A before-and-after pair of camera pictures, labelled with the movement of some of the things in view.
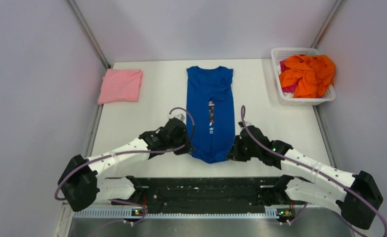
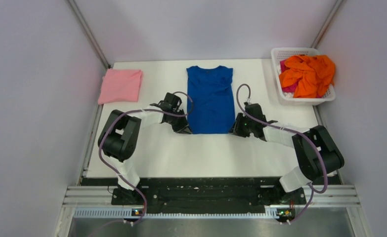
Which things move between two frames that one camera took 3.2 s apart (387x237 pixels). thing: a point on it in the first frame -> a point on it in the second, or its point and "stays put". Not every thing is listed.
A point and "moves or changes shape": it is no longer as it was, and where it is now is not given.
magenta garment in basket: (292, 87) stays put
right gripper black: (235, 153) -> (236, 128)
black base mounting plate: (171, 194) stays put
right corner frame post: (333, 13) stays put
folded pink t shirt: (120, 85) stays put
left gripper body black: (180, 141) -> (178, 123)
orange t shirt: (313, 74) stays put
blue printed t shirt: (210, 105) moves or changes shape
